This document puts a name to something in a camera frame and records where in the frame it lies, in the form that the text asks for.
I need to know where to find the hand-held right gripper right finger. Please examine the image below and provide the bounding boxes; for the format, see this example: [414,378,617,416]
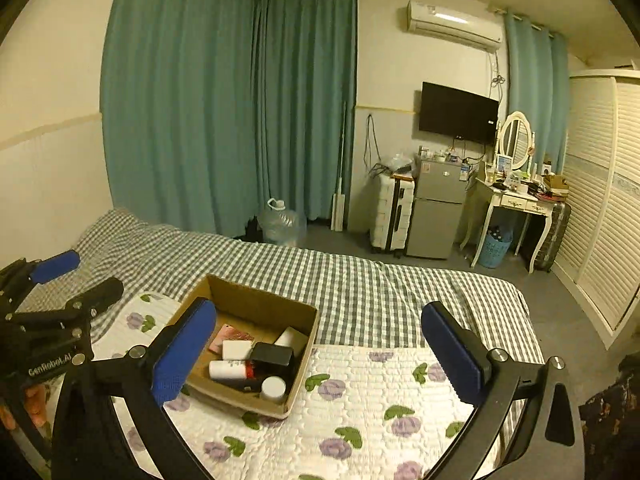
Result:
[420,301,587,480]

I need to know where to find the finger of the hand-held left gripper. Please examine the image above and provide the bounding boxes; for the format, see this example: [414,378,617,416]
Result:
[0,249,82,307]
[7,276,125,332]

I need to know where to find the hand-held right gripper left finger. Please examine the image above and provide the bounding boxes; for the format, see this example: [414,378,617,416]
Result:
[51,298,218,480]

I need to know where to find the red patterned small box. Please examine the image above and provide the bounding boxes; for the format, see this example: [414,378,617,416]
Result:
[207,323,253,356]

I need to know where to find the white bottle with red cap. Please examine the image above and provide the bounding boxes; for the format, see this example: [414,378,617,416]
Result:
[208,360,257,381]

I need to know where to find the small white square box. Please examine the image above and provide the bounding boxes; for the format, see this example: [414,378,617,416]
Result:
[221,340,253,361]

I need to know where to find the black spray can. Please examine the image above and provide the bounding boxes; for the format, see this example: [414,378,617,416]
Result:
[227,362,293,395]

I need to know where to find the black rectangular case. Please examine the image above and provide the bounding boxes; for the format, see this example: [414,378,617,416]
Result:
[249,341,295,367]

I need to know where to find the cardboard box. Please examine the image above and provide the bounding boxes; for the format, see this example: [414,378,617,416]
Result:
[167,274,321,420]

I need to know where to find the white round jar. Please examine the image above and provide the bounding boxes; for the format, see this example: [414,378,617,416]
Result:
[260,376,287,402]

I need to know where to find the person's left hand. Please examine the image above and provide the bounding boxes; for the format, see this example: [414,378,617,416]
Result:
[24,383,52,429]

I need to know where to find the grey checked bed sheet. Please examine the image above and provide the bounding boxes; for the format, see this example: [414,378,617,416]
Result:
[15,208,546,366]

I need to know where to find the white floral quilt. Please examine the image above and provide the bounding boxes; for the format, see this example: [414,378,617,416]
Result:
[92,292,506,480]

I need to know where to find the blue laundry basket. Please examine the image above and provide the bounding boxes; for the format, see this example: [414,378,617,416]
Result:
[477,225,515,269]

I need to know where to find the grey two-door fridge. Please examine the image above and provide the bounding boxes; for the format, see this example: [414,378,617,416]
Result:
[406,157,471,261]

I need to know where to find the white suitcase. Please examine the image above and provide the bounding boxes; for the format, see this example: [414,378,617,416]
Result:
[370,172,417,258]

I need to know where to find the dark suitcase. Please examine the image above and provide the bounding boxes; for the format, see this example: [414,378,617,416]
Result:
[520,200,572,273]

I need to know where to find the clear water jug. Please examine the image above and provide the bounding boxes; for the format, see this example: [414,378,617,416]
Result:
[257,198,307,248]

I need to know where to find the white dressing table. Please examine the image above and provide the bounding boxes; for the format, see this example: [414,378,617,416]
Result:
[460,177,566,273]

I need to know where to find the dark patterned clothing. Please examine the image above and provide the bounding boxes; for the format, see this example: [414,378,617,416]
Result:
[580,355,640,480]

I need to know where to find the white flat mop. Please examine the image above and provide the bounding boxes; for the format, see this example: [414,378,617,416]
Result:
[330,101,349,232]

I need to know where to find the wide green curtain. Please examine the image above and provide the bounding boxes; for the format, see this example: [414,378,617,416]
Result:
[101,0,258,236]

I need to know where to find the white louvred wardrobe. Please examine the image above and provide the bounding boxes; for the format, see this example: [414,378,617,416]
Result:
[552,67,640,351]

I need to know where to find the white oval mirror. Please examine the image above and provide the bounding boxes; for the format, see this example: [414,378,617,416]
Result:
[500,111,535,171]

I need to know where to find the green corner curtain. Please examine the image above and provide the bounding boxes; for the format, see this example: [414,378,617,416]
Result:
[252,0,359,221]

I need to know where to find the narrow green curtain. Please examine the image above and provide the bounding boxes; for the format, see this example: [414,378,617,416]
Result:
[504,11,569,173]

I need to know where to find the white air conditioner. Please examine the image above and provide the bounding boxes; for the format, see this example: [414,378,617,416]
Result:
[406,0,503,52]

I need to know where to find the hanging wall cables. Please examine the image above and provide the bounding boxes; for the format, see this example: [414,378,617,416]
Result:
[364,113,383,177]

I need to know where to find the black wall television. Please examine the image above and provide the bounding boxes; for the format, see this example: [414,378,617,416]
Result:
[418,81,500,145]

